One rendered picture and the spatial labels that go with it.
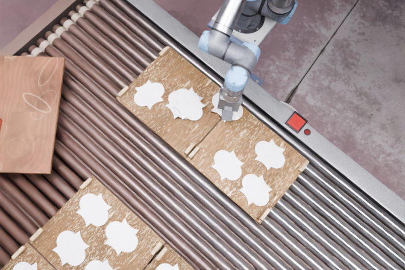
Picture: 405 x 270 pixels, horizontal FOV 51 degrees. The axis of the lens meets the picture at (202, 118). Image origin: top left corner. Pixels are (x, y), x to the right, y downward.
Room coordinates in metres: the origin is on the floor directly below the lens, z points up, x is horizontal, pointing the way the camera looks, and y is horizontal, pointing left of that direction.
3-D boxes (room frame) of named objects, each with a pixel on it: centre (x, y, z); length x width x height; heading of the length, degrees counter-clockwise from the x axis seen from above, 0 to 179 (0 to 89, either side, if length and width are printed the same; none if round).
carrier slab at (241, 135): (0.43, -0.23, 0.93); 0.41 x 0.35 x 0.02; 58
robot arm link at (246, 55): (0.71, -0.10, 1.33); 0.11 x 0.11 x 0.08; 74
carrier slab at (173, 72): (0.65, 0.13, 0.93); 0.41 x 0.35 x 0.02; 59
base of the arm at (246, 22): (1.15, -0.12, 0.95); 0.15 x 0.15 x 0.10
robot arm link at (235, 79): (0.61, -0.09, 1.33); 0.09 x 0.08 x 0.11; 164
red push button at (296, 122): (0.64, -0.42, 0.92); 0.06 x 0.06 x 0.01; 59
